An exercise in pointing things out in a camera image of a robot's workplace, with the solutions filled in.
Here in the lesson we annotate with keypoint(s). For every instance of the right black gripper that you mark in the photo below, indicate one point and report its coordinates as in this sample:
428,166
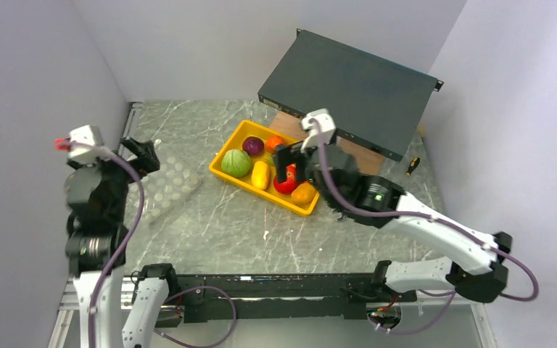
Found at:
284,154

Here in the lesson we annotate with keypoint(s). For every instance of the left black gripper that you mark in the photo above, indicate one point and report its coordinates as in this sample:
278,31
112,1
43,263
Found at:
145,160

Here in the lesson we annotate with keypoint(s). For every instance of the red apple toy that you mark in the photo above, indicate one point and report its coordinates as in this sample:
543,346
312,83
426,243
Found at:
290,184

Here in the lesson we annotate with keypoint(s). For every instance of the clear zip top bag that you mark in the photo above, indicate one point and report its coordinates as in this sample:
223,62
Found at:
169,189

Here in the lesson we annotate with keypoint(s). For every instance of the yellow lemon toy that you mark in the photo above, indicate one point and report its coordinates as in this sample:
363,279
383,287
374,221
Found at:
261,173

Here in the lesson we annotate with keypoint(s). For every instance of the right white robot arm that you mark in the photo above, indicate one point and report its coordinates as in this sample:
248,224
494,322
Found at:
471,263

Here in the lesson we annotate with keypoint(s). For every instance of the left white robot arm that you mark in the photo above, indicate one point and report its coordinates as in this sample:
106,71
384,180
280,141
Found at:
106,201

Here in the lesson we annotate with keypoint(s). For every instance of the orange pumpkin toy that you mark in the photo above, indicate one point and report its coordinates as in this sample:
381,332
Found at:
272,142

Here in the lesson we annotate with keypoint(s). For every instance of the orange mango toy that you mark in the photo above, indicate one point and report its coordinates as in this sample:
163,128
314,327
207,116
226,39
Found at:
303,194

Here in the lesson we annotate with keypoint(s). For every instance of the purple onion toy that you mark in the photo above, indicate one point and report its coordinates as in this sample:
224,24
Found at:
253,146

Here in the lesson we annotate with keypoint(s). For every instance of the yellow plastic tray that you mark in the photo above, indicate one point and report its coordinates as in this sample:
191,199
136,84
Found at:
245,129

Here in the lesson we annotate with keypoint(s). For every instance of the green cabbage toy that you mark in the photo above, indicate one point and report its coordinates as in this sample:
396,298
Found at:
236,163

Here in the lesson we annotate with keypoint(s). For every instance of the brown wooden board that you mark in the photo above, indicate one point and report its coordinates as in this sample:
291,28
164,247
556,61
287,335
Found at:
369,162

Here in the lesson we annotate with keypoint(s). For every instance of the dark grey rack device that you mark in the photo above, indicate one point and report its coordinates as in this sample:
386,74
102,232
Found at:
375,103

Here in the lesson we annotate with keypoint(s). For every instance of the black yellow screwdriver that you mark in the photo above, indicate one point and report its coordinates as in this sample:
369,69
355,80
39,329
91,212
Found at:
414,163

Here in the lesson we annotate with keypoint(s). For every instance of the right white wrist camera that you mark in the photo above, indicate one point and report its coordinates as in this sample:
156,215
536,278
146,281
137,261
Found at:
319,127

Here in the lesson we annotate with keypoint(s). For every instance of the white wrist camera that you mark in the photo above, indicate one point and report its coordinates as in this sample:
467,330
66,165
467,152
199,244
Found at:
319,127
84,145

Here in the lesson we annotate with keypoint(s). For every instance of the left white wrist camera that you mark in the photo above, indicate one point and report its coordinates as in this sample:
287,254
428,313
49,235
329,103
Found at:
84,145

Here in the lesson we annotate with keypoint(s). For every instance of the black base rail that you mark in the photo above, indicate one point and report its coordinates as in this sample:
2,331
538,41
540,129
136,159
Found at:
351,296

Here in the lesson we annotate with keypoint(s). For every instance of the aluminium frame rail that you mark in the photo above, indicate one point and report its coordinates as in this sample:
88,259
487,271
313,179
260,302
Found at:
470,263

